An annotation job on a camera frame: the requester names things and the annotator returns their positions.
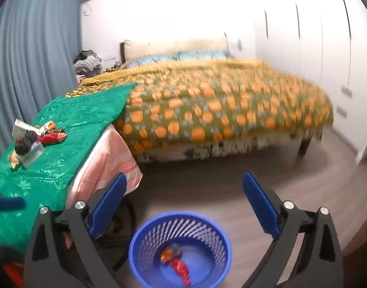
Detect white silver packet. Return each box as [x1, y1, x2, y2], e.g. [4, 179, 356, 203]
[11, 118, 41, 138]

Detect yellow candy wrapper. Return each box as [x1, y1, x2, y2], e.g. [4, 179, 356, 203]
[9, 151, 22, 170]

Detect bed headboard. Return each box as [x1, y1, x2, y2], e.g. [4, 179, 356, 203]
[120, 37, 232, 65]

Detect orange foil wrapper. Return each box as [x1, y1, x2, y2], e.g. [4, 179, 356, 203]
[159, 244, 184, 265]

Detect orange object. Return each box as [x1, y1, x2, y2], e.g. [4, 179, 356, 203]
[3, 262, 25, 288]

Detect blue plastic mesh basket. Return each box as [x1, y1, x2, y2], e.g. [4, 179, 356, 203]
[128, 212, 233, 288]

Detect white wardrobe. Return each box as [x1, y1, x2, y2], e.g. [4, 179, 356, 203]
[255, 0, 367, 159]

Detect orange dotted green blanket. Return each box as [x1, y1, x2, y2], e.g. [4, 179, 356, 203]
[81, 58, 335, 156]

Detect blue grey curtain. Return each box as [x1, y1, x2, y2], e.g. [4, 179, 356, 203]
[0, 0, 83, 165]

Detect dark bed leg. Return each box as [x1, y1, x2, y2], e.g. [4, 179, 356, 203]
[297, 136, 311, 157]

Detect blue patterned pillows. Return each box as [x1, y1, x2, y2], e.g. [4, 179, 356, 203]
[131, 50, 230, 67]

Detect patterned white bed sheet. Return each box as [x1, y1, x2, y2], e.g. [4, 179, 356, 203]
[135, 126, 323, 164]

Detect pink striped cloth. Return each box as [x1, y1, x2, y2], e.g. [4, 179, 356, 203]
[65, 123, 143, 207]

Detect clear plastic box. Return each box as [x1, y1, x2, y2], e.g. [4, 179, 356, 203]
[21, 142, 46, 168]

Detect green shiny cloth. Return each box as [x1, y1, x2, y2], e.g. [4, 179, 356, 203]
[0, 83, 138, 254]

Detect pile of clothes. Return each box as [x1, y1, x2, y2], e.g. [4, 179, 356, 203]
[73, 49, 103, 78]

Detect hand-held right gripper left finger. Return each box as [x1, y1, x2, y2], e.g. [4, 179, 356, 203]
[23, 172, 128, 288]

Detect dark cloth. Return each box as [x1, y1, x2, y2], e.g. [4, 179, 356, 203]
[0, 241, 25, 288]

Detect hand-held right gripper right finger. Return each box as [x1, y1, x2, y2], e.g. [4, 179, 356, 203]
[242, 172, 344, 288]

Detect orange white candy wrapper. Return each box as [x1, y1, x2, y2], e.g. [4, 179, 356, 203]
[35, 120, 57, 134]

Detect red shiny snack wrapper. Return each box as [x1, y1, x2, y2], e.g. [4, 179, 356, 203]
[37, 132, 67, 144]

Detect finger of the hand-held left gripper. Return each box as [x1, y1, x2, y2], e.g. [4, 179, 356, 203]
[0, 192, 25, 213]

